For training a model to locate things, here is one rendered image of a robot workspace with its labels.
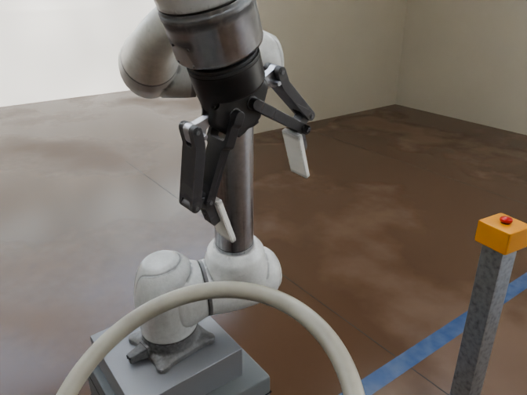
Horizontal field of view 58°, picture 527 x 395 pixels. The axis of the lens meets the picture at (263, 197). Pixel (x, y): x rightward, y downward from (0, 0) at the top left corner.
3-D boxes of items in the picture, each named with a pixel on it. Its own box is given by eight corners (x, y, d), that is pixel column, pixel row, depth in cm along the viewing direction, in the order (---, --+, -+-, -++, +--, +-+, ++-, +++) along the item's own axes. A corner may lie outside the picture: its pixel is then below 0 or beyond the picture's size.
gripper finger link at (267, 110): (227, 100, 53) (231, 88, 52) (285, 126, 61) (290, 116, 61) (250, 110, 50) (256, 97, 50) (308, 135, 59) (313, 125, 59)
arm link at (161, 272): (136, 313, 136) (123, 248, 126) (199, 298, 141) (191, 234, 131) (143, 353, 122) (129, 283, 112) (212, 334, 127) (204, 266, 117)
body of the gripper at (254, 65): (227, 26, 51) (247, 99, 57) (165, 63, 48) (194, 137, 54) (277, 38, 46) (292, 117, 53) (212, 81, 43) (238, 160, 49)
